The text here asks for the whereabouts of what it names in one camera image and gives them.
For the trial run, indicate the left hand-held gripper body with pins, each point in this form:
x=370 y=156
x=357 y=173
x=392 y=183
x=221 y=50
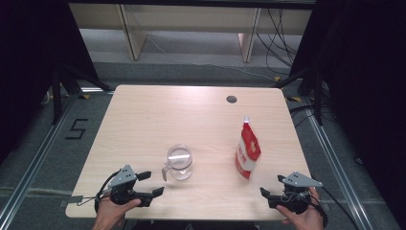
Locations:
x=123 y=180

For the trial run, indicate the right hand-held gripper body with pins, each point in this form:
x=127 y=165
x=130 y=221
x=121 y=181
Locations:
x=300 y=181

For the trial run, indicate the red and white pouch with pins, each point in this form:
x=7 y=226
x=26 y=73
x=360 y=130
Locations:
x=249 y=150

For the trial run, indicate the person's left hand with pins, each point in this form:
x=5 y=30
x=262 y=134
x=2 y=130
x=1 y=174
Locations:
x=110 y=214

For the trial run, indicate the person's right hand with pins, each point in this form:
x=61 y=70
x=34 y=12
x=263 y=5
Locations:
x=306 y=220

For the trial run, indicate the grey tape strip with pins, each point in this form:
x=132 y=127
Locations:
x=68 y=201

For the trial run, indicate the yellow floor tape marker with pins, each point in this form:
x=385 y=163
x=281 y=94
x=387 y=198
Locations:
x=277 y=78
x=295 y=99

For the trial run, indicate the black metal stand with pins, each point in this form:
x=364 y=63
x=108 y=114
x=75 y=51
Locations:
x=57 y=96
x=317 y=96

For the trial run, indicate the black curtain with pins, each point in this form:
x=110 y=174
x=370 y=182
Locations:
x=367 y=80
x=28 y=64

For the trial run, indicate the light wooden shelf unit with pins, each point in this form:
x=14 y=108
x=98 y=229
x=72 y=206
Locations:
x=191 y=19

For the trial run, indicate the metal floor rail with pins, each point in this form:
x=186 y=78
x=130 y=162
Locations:
x=335 y=159
x=38 y=153

